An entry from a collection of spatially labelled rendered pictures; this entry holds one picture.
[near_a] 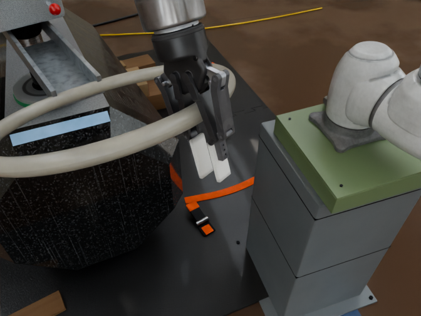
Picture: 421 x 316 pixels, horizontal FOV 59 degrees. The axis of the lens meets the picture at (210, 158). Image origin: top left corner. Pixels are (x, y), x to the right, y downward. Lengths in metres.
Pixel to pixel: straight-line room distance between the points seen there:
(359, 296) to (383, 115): 1.06
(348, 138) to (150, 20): 0.79
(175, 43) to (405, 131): 0.66
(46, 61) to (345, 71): 0.81
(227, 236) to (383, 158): 1.01
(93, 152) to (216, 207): 1.57
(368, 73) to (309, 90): 1.98
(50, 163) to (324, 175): 0.75
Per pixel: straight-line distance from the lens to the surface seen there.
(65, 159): 0.52
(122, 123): 1.37
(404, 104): 0.97
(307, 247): 1.25
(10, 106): 1.48
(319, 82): 3.12
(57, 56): 1.17
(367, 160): 1.14
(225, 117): 0.53
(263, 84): 2.99
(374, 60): 1.04
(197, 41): 0.51
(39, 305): 1.89
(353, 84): 1.05
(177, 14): 0.49
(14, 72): 1.68
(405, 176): 1.14
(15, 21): 1.23
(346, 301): 1.86
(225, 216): 2.00
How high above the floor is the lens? 1.61
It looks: 44 degrees down
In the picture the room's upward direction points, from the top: straight up
